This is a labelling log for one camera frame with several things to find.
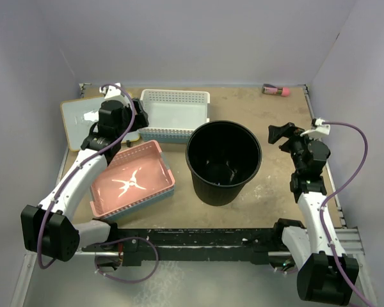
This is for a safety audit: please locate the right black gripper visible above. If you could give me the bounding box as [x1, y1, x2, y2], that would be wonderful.
[268, 122, 321, 173]

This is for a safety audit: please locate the large black plastic bin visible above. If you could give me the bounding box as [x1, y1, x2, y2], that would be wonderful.
[186, 121, 262, 207]

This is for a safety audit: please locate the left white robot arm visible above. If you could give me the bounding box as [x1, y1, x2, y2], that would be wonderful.
[20, 95, 148, 262]

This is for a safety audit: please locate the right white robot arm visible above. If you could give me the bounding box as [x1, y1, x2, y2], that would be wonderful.
[268, 119, 359, 306]

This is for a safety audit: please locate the blue perforated basket under white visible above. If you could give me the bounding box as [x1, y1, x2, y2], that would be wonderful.
[139, 129, 193, 144]

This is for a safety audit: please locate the pink marker pen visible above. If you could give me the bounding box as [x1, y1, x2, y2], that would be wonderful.
[262, 84, 290, 97]

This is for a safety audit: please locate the pink perforated basket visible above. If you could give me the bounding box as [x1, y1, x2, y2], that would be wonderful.
[89, 139, 175, 217]

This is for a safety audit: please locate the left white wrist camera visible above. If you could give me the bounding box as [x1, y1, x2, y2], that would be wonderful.
[99, 83, 124, 102]

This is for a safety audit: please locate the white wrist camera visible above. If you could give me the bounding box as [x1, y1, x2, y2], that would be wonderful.
[300, 118, 330, 139]
[99, 83, 124, 102]

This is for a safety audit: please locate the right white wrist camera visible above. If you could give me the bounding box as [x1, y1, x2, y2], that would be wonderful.
[300, 118, 330, 139]

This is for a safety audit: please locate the small whiteboard yellow frame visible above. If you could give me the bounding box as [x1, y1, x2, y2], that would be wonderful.
[60, 94, 138, 152]

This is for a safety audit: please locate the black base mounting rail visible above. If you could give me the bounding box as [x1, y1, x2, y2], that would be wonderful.
[81, 218, 308, 267]

